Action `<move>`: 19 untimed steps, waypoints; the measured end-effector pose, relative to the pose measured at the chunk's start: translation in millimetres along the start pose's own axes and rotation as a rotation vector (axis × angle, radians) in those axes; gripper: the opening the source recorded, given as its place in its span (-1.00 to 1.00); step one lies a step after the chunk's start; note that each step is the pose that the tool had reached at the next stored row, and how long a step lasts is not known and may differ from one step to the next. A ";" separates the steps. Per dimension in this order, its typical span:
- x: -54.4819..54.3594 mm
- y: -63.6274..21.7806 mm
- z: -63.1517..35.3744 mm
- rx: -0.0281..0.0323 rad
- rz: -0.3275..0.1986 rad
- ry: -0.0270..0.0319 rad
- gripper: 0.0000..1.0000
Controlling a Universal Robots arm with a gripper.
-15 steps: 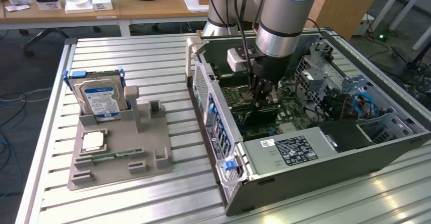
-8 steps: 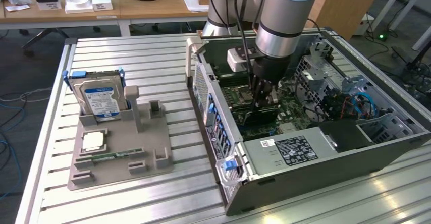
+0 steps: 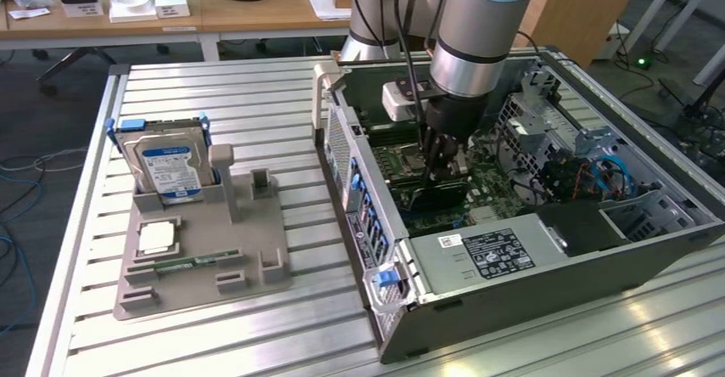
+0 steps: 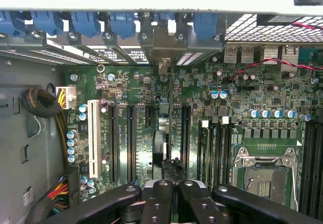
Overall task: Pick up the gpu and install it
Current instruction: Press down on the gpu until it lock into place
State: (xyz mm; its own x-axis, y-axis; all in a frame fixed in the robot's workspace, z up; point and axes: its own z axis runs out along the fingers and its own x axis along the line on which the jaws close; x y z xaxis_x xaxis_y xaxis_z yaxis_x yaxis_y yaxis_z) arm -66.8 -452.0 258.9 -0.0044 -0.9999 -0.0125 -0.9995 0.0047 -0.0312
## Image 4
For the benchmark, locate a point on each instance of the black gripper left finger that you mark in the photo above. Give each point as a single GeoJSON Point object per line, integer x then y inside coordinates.
{"type": "Point", "coordinates": [161, 203]}

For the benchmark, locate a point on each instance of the open grey PC case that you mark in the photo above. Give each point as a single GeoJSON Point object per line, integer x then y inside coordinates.
{"type": "Point", "coordinates": [207, 46]}

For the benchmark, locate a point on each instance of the grey power supply unit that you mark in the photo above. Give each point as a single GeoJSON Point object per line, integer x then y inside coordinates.
{"type": "Point", "coordinates": [15, 133]}

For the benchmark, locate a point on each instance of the long black expansion slot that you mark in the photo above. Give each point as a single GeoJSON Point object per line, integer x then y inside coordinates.
{"type": "Point", "coordinates": [131, 143]}
{"type": "Point", "coordinates": [186, 138]}
{"type": "Point", "coordinates": [113, 143]}

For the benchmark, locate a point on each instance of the CPU socket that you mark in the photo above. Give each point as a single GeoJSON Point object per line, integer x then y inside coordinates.
{"type": "Point", "coordinates": [265, 183]}

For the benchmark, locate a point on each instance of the white power connector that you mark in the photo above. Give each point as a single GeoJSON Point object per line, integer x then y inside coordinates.
{"type": "Point", "coordinates": [69, 96]}

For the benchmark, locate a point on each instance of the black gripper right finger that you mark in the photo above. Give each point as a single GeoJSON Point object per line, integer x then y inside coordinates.
{"type": "Point", "coordinates": [191, 203]}

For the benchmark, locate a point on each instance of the metal USB port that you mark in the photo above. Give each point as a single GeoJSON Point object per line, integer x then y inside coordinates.
{"type": "Point", "coordinates": [230, 53]}
{"type": "Point", "coordinates": [247, 53]}

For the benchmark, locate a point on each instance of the green motherboard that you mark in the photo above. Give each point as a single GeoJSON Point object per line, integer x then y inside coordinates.
{"type": "Point", "coordinates": [141, 87]}

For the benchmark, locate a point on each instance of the blue card retention clip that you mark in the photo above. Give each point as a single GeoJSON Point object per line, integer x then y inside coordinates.
{"type": "Point", "coordinates": [165, 16]}
{"type": "Point", "coordinates": [11, 23]}
{"type": "Point", "coordinates": [205, 26]}
{"type": "Point", "coordinates": [48, 23]}
{"type": "Point", "coordinates": [85, 24]}
{"type": "Point", "coordinates": [123, 26]}

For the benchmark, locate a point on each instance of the short black expansion slot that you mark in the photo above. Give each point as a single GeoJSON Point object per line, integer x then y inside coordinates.
{"type": "Point", "coordinates": [150, 116]}

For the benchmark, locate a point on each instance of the white PCI expansion slot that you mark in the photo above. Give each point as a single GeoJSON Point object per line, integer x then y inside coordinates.
{"type": "Point", "coordinates": [94, 133]}

